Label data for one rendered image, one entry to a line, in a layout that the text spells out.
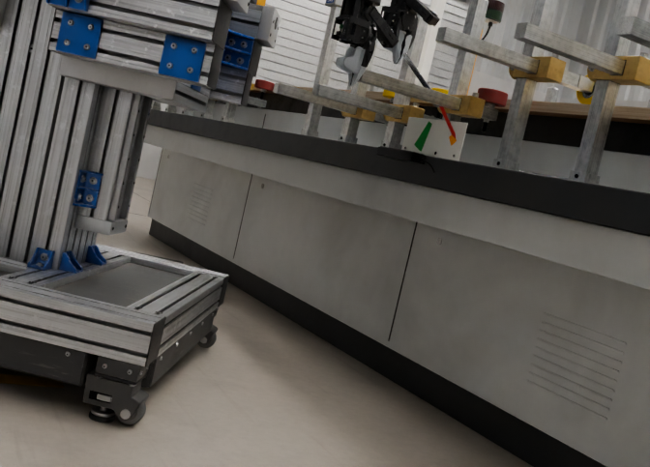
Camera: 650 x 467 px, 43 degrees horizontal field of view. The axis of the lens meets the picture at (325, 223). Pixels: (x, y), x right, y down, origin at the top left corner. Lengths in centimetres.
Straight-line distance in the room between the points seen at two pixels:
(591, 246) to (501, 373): 57
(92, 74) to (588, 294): 126
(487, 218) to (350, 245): 93
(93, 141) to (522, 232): 104
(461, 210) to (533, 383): 47
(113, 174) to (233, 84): 43
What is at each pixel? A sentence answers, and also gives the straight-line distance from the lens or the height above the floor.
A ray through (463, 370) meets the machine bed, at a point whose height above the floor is 15.
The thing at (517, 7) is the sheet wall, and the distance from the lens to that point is 1247.
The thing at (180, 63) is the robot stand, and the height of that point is 76.
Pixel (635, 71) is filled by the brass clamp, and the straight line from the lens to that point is 180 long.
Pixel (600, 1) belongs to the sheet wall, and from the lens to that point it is 1306.
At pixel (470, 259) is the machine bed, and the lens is 237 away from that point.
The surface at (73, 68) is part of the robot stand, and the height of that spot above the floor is 70.
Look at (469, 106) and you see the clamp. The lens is 215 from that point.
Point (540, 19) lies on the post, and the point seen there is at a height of 106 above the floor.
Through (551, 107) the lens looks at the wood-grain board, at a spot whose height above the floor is 89.
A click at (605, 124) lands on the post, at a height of 83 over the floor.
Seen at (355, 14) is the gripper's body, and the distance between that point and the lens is 199.
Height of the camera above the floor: 61
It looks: 4 degrees down
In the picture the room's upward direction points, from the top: 13 degrees clockwise
